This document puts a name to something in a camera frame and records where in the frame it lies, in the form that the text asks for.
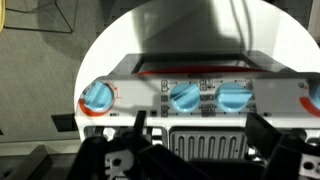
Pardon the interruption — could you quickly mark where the blue knob with orange ring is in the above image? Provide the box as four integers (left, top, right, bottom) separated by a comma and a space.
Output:
298, 79, 320, 118
78, 80, 120, 118

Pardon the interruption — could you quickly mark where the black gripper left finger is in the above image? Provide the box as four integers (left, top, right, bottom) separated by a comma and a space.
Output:
66, 110, 214, 180

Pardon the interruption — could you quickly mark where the grey cable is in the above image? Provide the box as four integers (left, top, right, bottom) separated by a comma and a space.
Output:
229, 0, 255, 52

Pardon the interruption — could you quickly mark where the black wire frame stand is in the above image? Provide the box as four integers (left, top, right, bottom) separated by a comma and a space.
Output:
3, 0, 80, 35

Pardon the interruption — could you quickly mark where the white toy cooker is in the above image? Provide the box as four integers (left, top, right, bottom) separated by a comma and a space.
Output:
74, 49, 320, 164

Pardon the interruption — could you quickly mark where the plain blue cooker knob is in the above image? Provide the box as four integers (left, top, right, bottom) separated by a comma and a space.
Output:
214, 81, 253, 113
169, 82, 202, 113

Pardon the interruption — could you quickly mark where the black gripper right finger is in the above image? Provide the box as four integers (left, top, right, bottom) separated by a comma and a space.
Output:
245, 112, 320, 180

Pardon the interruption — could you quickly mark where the dark grey metal frame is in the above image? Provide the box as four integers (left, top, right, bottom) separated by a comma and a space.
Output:
0, 143, 82, 180

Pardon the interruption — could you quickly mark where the wooden board with checker pattern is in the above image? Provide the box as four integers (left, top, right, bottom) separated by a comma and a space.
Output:
0, 0, 6, 33

